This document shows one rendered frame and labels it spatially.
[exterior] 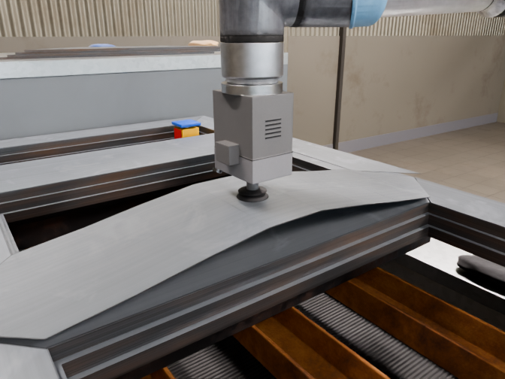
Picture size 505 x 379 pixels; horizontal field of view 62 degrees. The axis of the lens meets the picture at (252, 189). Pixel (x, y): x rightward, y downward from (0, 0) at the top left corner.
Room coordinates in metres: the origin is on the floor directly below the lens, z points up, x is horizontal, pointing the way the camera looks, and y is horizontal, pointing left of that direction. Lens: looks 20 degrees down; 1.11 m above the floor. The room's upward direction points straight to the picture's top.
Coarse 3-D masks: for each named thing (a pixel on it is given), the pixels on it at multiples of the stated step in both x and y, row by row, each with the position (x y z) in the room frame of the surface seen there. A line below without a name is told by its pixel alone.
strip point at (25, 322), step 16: (0, 272) 0.40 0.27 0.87; (16, 272) 0.40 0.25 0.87; (0, 288) 0.37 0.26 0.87; (16, 288) 0.37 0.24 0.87; (0, 304) 0.34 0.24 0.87; (16, 304) 0.34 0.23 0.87; (32, 304) 0.34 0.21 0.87; (0, 320) 0.32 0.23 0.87; (16, 320) 0.32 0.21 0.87; (32, 320) 0.31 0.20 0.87; (0, 336) 0.30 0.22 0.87; (16, 336) 0.29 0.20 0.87; (32, 336) 0.29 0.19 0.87
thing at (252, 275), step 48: (48, 144) 1.01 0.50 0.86; (96, 144) 1.08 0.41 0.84; (48, 192) 0.70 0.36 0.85; (96, 192) 0.74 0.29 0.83; (144, 192) 0.79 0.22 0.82; (288, 240) 0.49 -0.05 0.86; (336, 240) 0.50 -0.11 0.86; (384, 240) 0.55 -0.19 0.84; (480, 240) 0.54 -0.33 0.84; (192, 288) 0.38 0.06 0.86; (240, 288) 0.40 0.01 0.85; (288, 288) 0.43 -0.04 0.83; (96, 336) 0.31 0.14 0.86; (144, 336) 0.33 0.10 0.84; (192, 336) 0.35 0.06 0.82
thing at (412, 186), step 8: (368, 176) 0.72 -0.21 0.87; (376, 176) 0.73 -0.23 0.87; (384, 176) 0.73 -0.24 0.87; (392, 176) 0.74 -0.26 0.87; (392, 184) 0.68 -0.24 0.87; (400, 184) 0.68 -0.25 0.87; (408, 184) 0.68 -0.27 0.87; (416, 184) 0.69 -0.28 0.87; (416, 192) 0.64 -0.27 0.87; (424, 192) 0.64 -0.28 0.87
